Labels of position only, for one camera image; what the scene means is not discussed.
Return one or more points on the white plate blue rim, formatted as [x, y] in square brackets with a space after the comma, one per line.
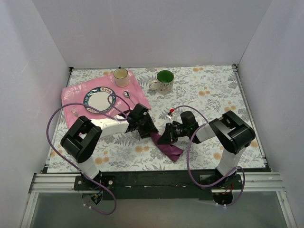
[100, 98]

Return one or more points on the cream ceramic cup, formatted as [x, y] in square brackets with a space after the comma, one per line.
[121, 77]

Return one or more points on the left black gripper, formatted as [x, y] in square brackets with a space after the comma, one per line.
[147, 127]

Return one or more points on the purple satin napkin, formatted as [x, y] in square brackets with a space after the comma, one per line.
[171, 151]

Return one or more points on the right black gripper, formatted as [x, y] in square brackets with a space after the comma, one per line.
[170, 132]

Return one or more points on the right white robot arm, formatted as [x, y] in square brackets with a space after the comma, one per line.
[233, 133]

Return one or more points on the silver spoon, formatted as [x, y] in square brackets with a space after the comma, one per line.
[128, 95]

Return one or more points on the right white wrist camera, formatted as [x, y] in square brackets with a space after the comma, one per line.
[171, 116]

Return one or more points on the green floral mug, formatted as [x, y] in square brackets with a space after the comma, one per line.
[163, 83]

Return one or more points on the aluminium frame rail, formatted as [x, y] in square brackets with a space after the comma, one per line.
[263, 204]

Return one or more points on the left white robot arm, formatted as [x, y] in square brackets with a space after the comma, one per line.
[82, 137]

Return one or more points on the floral tablecloth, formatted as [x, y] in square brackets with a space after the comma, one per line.
[208, 91]

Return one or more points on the small silver fork on placemat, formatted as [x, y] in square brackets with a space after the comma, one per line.
[74, 112]

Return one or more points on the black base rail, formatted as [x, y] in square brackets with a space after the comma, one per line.
[154, 185]

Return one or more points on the pink cloth placemat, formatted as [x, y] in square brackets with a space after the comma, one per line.
[76, 93]

